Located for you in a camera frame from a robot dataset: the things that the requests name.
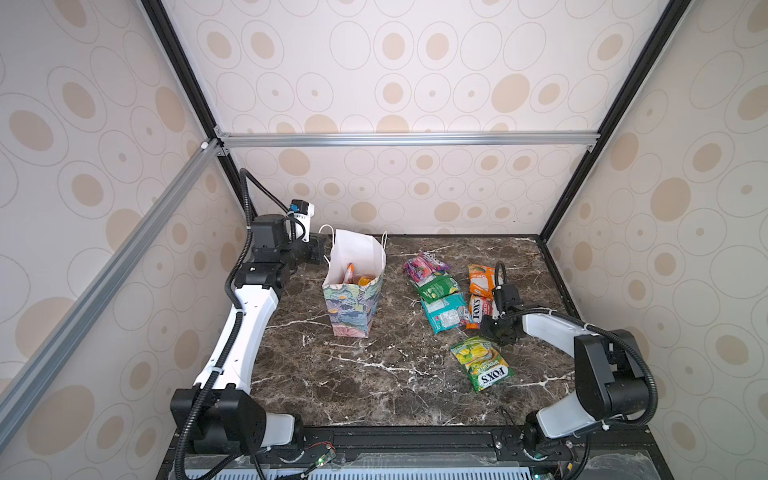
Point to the black corner frame post right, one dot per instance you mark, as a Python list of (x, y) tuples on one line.
[(648, 56)]

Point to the pink yellow Fox's fruits bag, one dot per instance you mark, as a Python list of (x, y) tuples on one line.
[(349, 274)]

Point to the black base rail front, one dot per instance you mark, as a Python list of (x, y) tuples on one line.
[(444, 452)]

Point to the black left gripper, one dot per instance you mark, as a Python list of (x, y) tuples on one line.
[(317, 244)]

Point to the teal snack bag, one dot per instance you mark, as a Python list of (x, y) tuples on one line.
[(447, 313)]

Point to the green Fox's candy bag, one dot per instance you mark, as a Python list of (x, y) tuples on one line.
[(482, 362)]

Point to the green spring tea snack bag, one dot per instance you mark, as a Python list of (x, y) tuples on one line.
[(437, 287)]

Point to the black corner frame post left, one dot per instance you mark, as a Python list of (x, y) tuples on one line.
[(175, 52)]

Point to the black corner frame post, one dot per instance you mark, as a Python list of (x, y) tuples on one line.
[(175, 52), (648, 56)]

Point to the orange snack bag at back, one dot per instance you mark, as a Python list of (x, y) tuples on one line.
[(481, 280)]

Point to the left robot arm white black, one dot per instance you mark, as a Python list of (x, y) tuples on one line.
[(217, 415)]

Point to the silver aluminium rail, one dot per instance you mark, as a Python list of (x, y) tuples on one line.
[(41, 370), (573, 137)]

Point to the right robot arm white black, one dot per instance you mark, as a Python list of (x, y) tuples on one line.
[(613, 383)]

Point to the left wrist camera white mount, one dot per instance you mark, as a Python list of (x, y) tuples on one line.
[(299, 224)]

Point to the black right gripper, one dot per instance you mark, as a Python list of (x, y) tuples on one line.
[(487, 333)]

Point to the floral paper bag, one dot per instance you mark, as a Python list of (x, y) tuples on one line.
[(351, 308)]

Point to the silver aluminium rail left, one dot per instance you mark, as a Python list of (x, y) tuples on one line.
[(41, 370)]

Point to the silver aluminium rail back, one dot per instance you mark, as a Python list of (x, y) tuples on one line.
[(573, 137)]

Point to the purple pink snack bag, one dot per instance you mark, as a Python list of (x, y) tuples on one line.
[(424, 267)]

